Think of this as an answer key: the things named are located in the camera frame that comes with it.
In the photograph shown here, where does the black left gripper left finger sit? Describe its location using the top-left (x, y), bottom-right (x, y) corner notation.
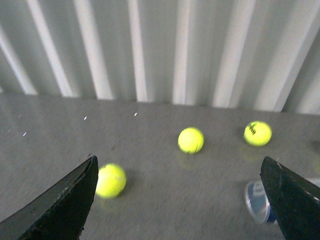
top-left (0, 155), bottom-right (99, 240)

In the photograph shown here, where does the white pleated curtain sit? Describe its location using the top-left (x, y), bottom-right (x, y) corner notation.
top-left (0, 0), bottom-right (320, 115)

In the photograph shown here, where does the tennis ball with dark logo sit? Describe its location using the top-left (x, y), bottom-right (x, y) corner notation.
top-left (177, 127), bottom-right (205, 154)

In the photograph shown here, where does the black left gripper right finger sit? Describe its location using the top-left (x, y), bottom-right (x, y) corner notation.
top-left (260, 156), bottom-right (320, 240)

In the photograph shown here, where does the far left tennis ball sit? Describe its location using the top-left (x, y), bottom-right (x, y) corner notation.
top-left (95, 163), bottom-right (127, 199)

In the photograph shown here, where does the plain centre tennis ball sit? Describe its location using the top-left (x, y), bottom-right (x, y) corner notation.
top-left (243, 121), bottom-right (273, 147)

